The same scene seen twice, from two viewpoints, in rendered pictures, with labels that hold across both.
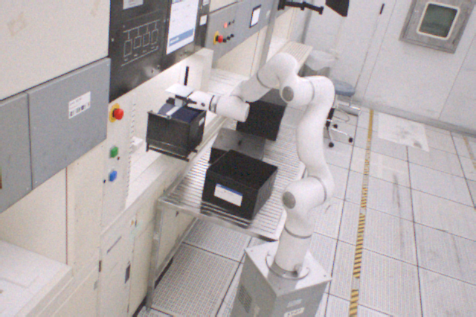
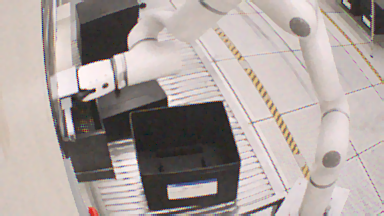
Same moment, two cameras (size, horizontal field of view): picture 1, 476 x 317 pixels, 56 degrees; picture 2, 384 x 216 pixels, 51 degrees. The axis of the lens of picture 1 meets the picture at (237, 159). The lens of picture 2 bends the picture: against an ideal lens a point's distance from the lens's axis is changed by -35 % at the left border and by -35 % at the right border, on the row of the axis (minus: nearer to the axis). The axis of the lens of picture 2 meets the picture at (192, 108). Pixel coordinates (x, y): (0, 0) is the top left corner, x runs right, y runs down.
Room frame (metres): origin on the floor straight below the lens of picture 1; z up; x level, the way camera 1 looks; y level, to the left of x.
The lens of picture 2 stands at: (0.79, 0.51, 2.02)
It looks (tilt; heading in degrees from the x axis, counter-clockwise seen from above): 39 degrees down; 333
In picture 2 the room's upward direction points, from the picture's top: 2 degrees counter-clockwise
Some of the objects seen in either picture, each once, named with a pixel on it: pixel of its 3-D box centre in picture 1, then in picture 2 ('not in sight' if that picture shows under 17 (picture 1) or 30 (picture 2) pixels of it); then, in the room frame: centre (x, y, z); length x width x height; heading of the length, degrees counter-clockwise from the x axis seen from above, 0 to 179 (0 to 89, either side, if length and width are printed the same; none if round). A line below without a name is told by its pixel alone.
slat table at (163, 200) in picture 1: (240, 211); (150, 175); (2.32, -0.09, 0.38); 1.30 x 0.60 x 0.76; 169
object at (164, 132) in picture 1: (177, 121); (71, 128); (1.89, 0.31, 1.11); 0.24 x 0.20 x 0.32; 168
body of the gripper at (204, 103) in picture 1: (203, 100); (97, 77); (1.87, 0.21, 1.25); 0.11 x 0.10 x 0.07; 78
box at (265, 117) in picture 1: (262, 111); (103, 24); (2.78, -0.10, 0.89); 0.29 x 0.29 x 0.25; 83
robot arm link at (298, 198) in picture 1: (300, 207); (330, 154); (1.46, -0.27, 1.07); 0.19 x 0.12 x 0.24; 136
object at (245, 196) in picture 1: (240, 182); (184, 159); (1.90, -0.04, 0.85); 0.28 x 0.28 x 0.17; 71
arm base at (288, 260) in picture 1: (292, 246); (318, 193); (1.49, -0.30, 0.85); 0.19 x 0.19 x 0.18
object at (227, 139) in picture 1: (239, 147); (116, 94); (2.31, 0.01, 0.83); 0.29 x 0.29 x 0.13; 86
